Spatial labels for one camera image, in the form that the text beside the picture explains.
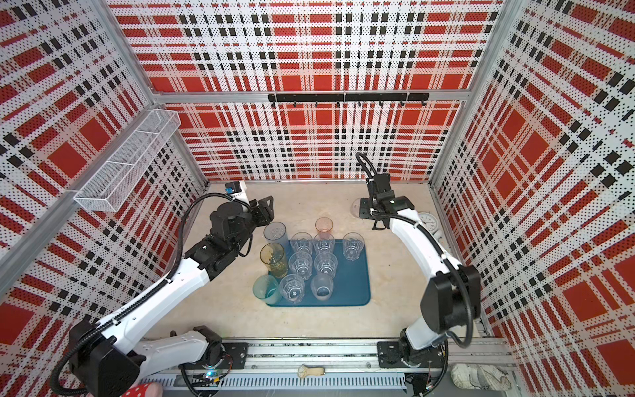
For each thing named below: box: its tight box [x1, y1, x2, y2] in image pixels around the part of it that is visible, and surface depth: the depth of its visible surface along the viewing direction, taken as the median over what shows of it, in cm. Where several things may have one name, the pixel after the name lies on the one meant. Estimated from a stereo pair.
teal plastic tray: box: [274, 239, 372, 307], surface depth 88 cm
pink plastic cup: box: [315, 216, 335, 240], surface depth 100 cm
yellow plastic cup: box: [259, 242, 288, 278], surface depth 86 cm
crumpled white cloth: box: [450, 363, 512, 392], surface depth 69 cm
